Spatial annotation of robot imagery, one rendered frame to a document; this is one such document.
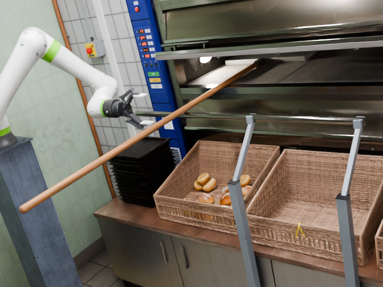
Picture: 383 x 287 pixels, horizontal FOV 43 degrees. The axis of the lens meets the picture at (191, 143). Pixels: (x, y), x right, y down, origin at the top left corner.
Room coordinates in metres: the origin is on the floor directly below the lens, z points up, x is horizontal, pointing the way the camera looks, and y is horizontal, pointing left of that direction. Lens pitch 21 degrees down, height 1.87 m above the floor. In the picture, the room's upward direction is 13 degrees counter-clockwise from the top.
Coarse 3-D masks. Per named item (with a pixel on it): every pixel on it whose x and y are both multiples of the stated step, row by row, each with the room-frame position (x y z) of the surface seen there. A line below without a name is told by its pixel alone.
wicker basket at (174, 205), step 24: (216, 144) 2.62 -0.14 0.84; (240, 144) 2.51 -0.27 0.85; (192, 168) 2.63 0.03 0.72; (216, 168) 2.60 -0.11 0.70; (264, 168) 2.22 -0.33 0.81; (168, 192) 2.44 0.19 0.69; (192, 192) 2.57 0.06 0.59; (216, 192) 2.50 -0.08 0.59; (168, 216) 2.32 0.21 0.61; (192, 216) 2.30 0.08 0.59; (216, 216) 2.10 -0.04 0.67
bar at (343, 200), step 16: (144, 112) 2.45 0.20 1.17; (160, 112) 2.38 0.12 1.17; (192, 112) 2.25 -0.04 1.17; (352, 144) 1.66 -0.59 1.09; (240, 160) 1.91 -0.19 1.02; (352, 160) 1.61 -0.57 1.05; (240, 176) 1.88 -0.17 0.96; (352, 176) 1.59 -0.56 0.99; (240, 192) 1.85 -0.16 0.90; (240, 208) 1.83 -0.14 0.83; (240, 224) 1.84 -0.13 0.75; (352, 224) 1.53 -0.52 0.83; (240, 240) 1.85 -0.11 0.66; (352, 240) 1.52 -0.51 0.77; (352, 256) 1.51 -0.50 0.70; (256, 272) 1.85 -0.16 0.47; (352, 272) 1.52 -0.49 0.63
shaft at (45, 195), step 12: (240, 72) 2.68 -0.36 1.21; (228, 84) 2.57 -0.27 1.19; (204, 96) 2.39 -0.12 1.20; (180, 108) 2.25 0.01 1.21; (168, 120) 2.15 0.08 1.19; (144, 132) 2.03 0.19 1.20; (132, 144) 1.96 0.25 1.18; (108, 156) 1.85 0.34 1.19; (84, 168) 1.76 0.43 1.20; (72, 180) 1.70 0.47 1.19; (48, 192) 1.62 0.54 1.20; (24, 204) 1.55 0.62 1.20; (36, 204) 1.57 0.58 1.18
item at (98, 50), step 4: (96, 40) 3.11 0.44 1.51; (100, 40) 3.12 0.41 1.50; (84, 44) 3.13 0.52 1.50; (88, 44) 3.11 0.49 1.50; (92, 44) 3.08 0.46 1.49; (96, 44) 3.09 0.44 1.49; (100, 44) 3.11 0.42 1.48; (92, 48) 3.09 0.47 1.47; (96, 48) 3.08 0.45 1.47; (100, 48) 3.10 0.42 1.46; (92, 52) 3.10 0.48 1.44; (96, 52) 3.08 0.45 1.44; (100, 52) 3.10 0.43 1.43; (104, 52) 3.12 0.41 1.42; (88, 56) 3.13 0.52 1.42; (92, 56) 3.10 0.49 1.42; (96, 56) 3.08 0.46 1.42
